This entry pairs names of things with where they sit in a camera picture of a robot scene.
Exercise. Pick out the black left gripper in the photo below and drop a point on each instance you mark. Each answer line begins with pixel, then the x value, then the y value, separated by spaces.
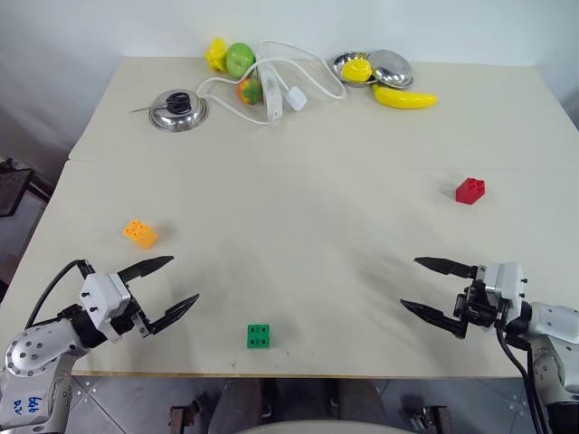
pixel 139 312

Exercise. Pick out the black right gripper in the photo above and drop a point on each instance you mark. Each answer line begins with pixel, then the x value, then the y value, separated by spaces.
pixel 475 307

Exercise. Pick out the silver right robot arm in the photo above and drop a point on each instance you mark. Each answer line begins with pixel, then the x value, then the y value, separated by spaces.
pixel 557 326

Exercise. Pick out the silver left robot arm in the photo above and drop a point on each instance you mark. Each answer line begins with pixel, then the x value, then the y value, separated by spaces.
pixel 36 349

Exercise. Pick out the orange toy brick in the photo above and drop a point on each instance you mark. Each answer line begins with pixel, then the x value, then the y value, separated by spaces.
pixel 141 234

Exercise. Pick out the red toy brick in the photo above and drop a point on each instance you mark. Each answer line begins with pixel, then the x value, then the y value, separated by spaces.
pixel 469 191

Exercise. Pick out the green toy brick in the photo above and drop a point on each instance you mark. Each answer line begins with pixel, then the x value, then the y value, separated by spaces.
pixel 259 336

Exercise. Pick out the dark rounded shape under table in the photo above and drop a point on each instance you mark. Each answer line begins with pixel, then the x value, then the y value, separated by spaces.
pixel 237 402

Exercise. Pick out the steel bowl holding scissors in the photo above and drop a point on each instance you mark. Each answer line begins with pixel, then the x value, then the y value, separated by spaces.
pixel 178 119

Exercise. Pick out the black stand beside table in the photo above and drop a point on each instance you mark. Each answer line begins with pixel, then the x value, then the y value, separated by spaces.
pixel 16 187

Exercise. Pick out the pale rounded robot body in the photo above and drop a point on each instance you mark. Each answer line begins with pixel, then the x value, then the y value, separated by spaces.
pixel 321 428

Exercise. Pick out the yellow toy banana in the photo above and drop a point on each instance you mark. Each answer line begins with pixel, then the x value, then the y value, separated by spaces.
pixel 402 98

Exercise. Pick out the orange and green toy fruit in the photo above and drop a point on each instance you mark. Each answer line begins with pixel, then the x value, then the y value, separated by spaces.
pixel 249 90

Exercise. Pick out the overturned steel bowl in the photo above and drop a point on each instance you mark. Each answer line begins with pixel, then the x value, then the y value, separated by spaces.
pixel 392 68

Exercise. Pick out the white power plug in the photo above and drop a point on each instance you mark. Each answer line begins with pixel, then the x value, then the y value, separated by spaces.
pixel 297 97

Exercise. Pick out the yellow toy lemon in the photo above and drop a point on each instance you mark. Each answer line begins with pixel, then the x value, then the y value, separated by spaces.
pixel 357 70

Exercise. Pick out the yellow toy star fruit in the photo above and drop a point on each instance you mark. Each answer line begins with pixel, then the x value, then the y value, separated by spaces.
pixel 215 54

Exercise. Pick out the green toy apple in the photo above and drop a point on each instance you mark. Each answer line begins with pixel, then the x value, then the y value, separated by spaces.
pixel 240 59

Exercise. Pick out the steel bowl holding lemon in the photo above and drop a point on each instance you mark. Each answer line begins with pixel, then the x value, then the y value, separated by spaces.
pixel 346 61

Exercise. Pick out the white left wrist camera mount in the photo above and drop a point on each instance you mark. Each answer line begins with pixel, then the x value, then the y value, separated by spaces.
pixel 105 294

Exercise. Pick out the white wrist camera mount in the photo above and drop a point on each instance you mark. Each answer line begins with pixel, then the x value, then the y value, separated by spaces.
pixel 105 294
pixel 507 282

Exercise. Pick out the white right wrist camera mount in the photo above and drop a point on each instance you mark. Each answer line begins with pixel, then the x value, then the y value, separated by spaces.
pixel 507 282

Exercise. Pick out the brown metal bracket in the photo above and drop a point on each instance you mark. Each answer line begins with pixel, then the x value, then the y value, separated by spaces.
pixel 432 418
pixel 181 418

